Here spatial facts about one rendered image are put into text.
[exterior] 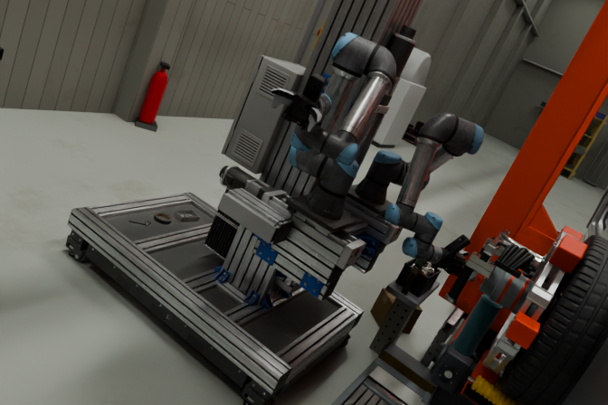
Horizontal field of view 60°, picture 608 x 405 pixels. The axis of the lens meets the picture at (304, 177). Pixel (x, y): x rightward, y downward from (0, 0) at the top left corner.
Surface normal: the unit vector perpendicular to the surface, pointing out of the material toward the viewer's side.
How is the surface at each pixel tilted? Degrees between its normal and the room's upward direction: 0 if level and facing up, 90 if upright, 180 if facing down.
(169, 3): 90
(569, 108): 90
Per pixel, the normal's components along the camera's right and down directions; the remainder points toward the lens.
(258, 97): -0.47, 0.07
